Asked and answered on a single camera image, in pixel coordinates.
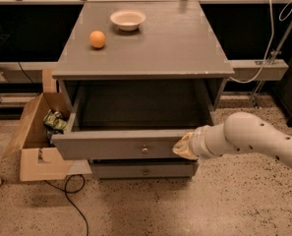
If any grey top drawer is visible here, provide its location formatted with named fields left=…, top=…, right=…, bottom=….
left=52, top=80, right=214, bottom=160

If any grey drawer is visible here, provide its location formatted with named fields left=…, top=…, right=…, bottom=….
left=52, top=80, right=214, bottom=160
left=90, top=158, right=199, bottom=179

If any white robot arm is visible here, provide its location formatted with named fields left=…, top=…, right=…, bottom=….
left=173, top=112, right=292, bottom=169

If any grey lower drawer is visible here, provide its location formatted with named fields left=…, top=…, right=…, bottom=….
left=90, top=158, right=199, bottom=179

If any grey wooden drawer cabinet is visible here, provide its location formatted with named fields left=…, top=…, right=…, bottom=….
left=52, top=0, right=235, bottom=180

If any green snack bag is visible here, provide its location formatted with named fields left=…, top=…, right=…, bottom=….
left=43, top=110, right=67, bottom=132

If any orange fruit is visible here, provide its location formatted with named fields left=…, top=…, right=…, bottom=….
left=89, top=30, right=106, bottom=48

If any white paper bowl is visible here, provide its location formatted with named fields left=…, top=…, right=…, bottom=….
left=110, top=10, right=146, bottom=31

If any cardboard box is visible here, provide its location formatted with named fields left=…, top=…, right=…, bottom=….
left=2, top=68, right=92, bottom=183

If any black floor cable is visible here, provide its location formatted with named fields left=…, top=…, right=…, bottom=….
left=44, top=173, right=90, bottom=236

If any white hanging cable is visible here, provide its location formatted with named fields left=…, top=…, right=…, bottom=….
left=229, top=0, right=292, bottom=85

